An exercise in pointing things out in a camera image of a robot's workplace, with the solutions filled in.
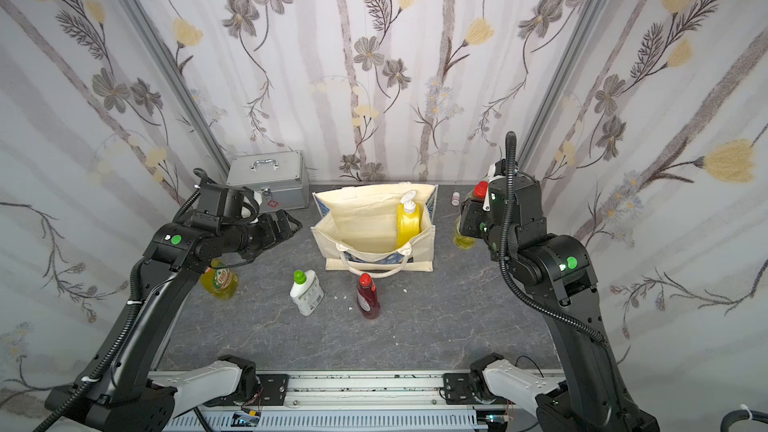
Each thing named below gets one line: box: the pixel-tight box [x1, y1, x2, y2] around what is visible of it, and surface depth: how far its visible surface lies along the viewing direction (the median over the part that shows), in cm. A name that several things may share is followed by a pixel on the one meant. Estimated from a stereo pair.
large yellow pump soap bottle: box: [397, 190, 421, 248], surface depth 86 cm
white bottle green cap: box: [290, 270, 325, 316], surface depth 79 cm
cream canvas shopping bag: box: [310, 183, 438, 279], surface depth 85 cm
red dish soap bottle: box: [356, 273, 381, 320], surface depth 78 cm
